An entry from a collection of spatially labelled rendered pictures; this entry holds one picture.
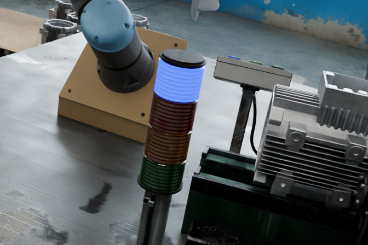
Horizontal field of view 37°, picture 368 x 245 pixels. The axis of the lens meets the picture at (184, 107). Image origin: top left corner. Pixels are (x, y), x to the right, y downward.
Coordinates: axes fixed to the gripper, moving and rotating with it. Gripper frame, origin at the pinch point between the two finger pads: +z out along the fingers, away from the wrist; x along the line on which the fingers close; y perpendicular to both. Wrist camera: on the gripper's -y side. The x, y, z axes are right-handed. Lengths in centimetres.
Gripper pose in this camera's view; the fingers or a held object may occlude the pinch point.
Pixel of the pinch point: (192, 15)
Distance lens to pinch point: 130.2
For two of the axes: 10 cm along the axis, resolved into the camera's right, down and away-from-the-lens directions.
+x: 1.3, 0.2, 9.9
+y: 9.6, 2.3, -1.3
